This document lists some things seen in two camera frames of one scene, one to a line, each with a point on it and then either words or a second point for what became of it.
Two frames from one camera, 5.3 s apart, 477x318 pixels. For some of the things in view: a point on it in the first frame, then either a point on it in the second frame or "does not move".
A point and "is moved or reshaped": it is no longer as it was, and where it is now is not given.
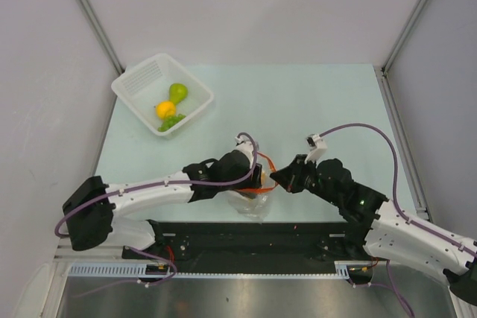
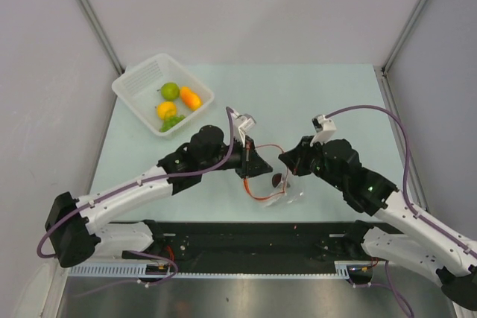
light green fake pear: (177, 92) is moved or reshaped
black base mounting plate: (250, 246) does not move
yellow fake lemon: (165, 109) does not move
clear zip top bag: (253, 203) is moved or reshaped
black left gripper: (251, 188) to (253, 164)
